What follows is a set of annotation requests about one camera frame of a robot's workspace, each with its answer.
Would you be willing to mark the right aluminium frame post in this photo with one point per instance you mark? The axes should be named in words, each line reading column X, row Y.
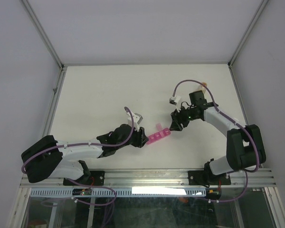
column 248, row 31

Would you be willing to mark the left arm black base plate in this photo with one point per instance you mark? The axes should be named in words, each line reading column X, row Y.
column 95, row 178

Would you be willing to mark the aluminium frame post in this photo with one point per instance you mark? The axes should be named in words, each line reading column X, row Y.
column 248, row 31
column 39, row 28

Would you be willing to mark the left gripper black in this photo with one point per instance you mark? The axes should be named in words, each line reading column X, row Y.
column 141, row 138

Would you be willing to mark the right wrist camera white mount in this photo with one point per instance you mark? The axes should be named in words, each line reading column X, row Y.
column 175, row 100

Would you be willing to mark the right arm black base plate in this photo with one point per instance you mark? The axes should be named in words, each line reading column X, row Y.
column 202, row 178

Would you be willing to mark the aluminium mounting rail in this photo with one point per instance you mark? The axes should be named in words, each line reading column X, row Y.
column 176, row 178

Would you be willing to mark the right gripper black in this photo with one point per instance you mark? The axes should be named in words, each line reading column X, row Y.
column 177, row 119

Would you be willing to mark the grey slotted cable duct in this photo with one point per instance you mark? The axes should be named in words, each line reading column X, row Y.
column 119, row 192

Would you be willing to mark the left aluminium frame post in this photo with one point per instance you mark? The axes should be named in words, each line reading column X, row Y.
column 39, row 28

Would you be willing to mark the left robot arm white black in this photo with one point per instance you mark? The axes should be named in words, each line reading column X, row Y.
column 50, row 158

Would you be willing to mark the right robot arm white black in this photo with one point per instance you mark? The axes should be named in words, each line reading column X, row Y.
column 245, row 149

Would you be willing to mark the pink weekly pill organizer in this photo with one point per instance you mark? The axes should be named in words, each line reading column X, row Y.
column 159, row 134

